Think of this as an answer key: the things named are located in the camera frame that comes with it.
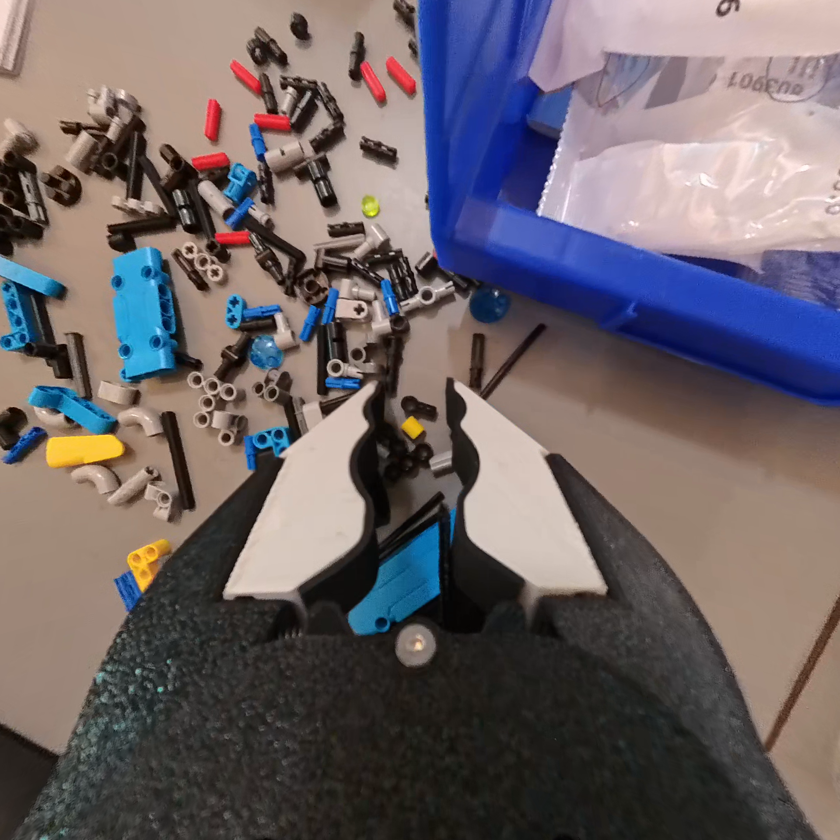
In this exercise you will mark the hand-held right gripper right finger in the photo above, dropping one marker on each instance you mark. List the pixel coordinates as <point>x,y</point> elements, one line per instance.
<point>525,518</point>

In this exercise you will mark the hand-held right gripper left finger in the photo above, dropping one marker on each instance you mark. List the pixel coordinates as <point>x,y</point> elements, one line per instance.
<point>308,518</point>

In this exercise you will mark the pile of building brick pieces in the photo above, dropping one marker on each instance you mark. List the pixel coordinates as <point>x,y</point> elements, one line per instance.
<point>341,282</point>

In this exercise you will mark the grey desk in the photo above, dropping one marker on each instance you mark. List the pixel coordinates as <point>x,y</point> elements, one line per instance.
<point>656,492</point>

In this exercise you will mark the long light blue panel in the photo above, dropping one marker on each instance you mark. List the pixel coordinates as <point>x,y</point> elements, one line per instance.
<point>407,577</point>

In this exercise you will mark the yellow curved panel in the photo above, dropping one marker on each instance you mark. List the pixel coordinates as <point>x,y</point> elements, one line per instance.
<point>85,451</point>

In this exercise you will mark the blue plastic bin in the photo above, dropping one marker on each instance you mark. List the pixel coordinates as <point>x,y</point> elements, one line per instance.
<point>525,262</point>

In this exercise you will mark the light blue bent liftarm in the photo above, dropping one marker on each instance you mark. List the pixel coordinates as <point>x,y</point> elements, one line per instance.
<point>72,410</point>

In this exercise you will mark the light blue curved panel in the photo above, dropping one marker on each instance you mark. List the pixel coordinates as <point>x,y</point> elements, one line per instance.
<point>144,315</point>

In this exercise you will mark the light blue angled liftarm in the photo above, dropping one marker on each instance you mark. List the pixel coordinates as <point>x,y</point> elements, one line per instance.
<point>16,315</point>

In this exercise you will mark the crumpled white plastic bag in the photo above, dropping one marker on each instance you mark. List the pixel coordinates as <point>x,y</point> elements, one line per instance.
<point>689,184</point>

